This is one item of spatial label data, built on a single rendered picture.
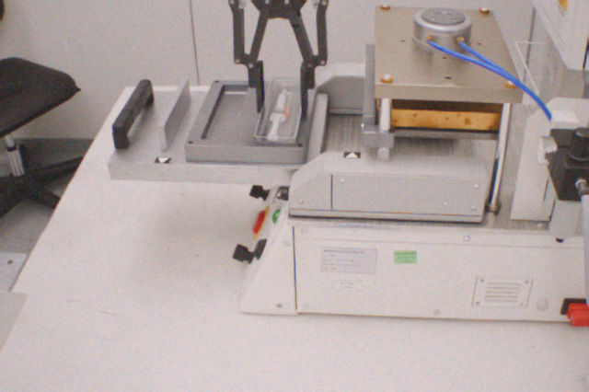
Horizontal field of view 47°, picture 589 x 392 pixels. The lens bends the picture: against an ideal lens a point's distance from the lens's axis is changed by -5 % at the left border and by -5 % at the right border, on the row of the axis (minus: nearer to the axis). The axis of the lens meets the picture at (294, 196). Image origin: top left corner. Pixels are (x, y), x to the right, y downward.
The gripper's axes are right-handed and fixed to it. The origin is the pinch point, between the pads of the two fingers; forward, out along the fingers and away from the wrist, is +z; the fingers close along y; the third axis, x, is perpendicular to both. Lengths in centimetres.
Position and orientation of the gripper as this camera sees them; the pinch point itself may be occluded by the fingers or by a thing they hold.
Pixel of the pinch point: (282, 89)
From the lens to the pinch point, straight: 101.1
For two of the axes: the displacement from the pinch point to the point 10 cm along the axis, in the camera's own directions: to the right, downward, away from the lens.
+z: 0.2, 8.1, 5.8
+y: -9.9, -0.4, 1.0
